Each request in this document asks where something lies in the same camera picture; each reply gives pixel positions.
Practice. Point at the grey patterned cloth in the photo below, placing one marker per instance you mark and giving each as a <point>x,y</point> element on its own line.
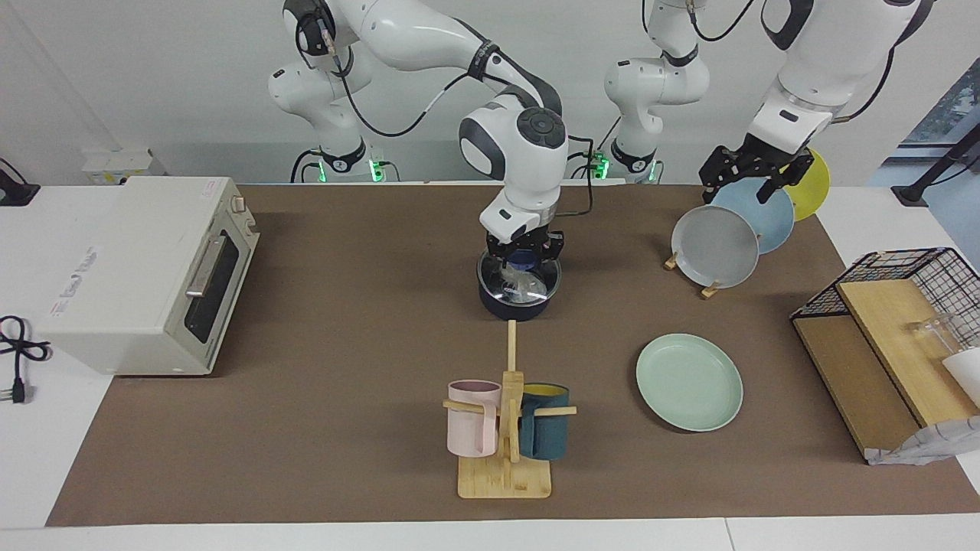
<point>926,448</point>

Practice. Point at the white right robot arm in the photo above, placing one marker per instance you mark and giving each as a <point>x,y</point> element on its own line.
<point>513,145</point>

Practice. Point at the glass lid blue knob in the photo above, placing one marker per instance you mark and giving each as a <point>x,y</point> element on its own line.
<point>490,285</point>

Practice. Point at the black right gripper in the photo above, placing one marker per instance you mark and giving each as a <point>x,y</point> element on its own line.
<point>528,243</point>

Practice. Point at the black stand bar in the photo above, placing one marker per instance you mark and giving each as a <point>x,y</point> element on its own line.
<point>942,164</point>

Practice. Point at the pink mug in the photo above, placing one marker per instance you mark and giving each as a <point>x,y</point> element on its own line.
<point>471,425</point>

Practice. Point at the wooden two-tier shelf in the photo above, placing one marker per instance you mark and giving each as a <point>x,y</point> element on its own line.
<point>880,360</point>

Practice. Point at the grey plate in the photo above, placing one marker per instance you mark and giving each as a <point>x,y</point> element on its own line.
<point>716,246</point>

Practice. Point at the white toaster oven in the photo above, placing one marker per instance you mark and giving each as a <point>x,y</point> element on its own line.
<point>122,268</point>

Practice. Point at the dark teal mug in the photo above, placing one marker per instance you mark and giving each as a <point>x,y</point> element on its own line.
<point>545,428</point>

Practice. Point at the yellow plate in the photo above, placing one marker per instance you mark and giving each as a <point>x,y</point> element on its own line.
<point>818,191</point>

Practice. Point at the light green plate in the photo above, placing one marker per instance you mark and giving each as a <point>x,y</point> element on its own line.
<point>689,383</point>

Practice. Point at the wooden plate rack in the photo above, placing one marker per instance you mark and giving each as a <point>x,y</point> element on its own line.
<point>710,290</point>

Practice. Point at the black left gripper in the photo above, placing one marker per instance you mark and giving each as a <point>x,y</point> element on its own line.
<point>762,161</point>

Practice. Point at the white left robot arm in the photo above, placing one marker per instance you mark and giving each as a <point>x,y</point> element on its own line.
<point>811,84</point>

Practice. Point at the black clamp mount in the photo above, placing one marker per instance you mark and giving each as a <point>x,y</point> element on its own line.
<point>15,191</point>

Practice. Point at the white cup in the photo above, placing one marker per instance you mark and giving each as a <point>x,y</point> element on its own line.
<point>966,375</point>

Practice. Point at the white wall socket box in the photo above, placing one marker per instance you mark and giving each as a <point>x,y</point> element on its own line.
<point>115,164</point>

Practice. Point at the brown table mat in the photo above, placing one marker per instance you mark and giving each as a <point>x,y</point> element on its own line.
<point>344,444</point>

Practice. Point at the wooden mug tree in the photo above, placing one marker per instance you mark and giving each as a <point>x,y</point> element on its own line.
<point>505,478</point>

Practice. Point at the light blue plate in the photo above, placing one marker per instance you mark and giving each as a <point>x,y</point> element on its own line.
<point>773,222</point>

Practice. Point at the clear glass cup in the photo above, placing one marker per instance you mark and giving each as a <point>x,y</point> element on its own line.
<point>934,337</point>

